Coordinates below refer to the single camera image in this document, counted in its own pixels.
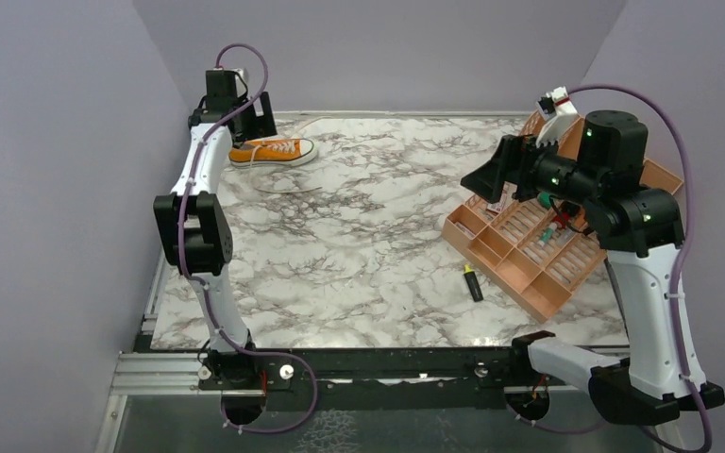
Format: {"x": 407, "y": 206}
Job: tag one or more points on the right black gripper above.
{"x": 514, "y": 152}

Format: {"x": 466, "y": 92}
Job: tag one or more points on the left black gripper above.
{"x": 259, "y": 125}

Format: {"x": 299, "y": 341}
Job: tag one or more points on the orange canvas sneaker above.
{"x": 284, "y": 152}

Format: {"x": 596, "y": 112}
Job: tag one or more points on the white shoelace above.
{"x": 281, "y": 182}

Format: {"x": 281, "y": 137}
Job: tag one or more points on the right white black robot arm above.
{"x": 662, "y": 375}

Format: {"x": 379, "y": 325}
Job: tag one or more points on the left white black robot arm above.
{"x": 194, "y": 231}

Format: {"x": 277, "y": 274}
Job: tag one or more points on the green cap item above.
{"x": 545, "y": 200}

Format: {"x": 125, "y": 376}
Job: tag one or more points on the peach plastic organizer tray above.
{"x": 556, "y": 250}

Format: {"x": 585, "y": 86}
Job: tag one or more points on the red black bottle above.
{"x": 558, "y": 230}

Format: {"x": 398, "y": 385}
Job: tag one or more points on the black yellow highlighter marker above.
{"x": 472, "y": 283}

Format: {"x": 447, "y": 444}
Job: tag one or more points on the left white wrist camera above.
{"x": 240, "y": 81}

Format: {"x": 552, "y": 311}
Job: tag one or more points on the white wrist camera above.
{"x": 559, "y": 113}
{"x": 240, "y": 81}

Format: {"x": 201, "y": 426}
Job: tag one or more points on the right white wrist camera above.
{"x": 559, "y": 113}

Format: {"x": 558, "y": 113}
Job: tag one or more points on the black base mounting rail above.
{"x": 368, "y": 379}

